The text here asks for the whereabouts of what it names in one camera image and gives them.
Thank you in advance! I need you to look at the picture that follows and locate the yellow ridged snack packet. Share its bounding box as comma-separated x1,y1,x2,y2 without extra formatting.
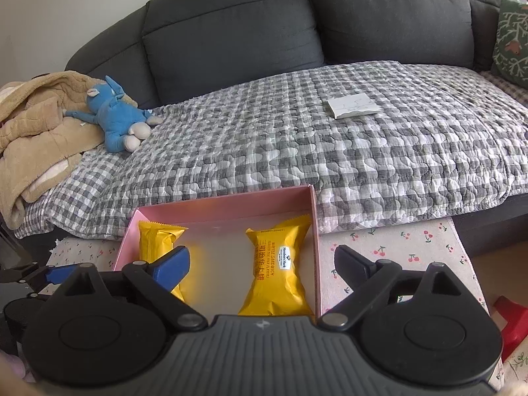
138,221,191,301

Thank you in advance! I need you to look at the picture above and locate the yellow maple sandwich packet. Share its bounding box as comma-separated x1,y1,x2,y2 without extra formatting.
238,214,312,316

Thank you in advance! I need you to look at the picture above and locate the pink cardboard box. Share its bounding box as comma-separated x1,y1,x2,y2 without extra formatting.
114,185,317,319

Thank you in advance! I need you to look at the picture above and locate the beige fleece blanket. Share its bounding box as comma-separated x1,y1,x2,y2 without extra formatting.
0,71,104,230

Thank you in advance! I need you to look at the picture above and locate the grey checkered quilt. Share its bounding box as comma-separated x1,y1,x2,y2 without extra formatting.
16,61,527,240

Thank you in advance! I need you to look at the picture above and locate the red plastic stool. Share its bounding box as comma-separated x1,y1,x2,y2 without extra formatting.
491,296,528,359

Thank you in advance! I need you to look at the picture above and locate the blue plush toy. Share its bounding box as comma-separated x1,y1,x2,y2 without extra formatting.
64,76,163,153

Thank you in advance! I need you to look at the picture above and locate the white paper pad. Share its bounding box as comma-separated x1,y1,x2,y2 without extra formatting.
326,93,381,120

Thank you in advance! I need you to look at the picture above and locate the green patterned cushion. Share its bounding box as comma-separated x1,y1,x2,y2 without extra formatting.
492,0,528,88

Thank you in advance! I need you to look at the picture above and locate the dark grey sofa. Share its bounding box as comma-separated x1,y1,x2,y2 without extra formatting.
0,0,528,257

